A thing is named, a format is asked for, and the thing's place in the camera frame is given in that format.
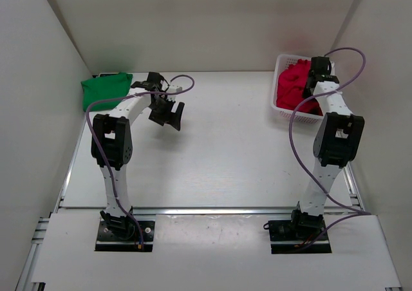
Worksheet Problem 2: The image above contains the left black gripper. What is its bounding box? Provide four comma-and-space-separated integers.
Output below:
148, 97, 184, 130

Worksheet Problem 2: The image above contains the red t shirt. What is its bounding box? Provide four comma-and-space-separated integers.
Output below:
276, 59, 310, 111

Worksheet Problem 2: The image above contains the green t shirt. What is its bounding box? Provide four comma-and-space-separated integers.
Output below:
81, 73, 133, 111

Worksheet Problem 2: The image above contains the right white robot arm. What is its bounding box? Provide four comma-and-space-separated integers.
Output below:
289, 57, 364, 239

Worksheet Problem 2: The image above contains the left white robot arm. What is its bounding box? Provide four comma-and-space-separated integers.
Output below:
87, 72, 185, 240

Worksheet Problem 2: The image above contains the white plastic basket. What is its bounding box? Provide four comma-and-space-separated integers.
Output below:
270, 54, 323, 124

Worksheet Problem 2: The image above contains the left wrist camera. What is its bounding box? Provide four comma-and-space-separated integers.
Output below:
166, 84, 183, 96

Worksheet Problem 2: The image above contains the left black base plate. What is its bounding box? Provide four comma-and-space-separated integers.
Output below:
95, 220, 155, 252

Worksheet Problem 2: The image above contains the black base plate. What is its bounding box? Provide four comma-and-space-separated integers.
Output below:
263, 220, 332, 254
95, 220, 155, 252

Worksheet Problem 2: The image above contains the aluminium frame rail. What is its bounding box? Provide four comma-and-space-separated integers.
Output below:
55, 207, 355, 215

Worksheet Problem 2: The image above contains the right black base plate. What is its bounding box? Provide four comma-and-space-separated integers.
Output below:
263, 220, 332, 254

